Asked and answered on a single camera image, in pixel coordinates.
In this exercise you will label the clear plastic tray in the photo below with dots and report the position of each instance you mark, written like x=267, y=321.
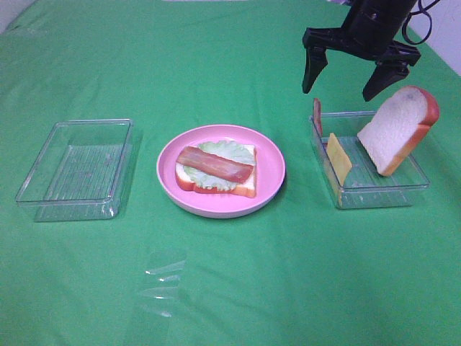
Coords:
x=364, y=187
x=80, y=173

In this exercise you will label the pink round plate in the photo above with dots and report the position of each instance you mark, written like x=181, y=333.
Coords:
x=270, y=172

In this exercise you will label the left clear plastic tray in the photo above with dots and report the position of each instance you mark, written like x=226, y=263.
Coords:
x=80, y=173

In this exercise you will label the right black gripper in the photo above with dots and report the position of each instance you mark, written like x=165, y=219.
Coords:
x=367, y=32

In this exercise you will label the bacon strip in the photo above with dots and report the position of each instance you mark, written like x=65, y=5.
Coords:
x=215, y=165
x=317, y=116

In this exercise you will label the bread slice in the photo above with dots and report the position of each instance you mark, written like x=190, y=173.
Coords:
x=399, y=125
x=248, y=187

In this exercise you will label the green lettuce leaf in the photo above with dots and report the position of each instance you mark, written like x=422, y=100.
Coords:
x=230, y=149

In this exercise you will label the right clear plastic tray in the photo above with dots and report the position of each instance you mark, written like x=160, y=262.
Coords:
x=364, y=187

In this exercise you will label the yellow cheese slice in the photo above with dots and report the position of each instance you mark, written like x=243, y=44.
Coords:
x=340, y=161

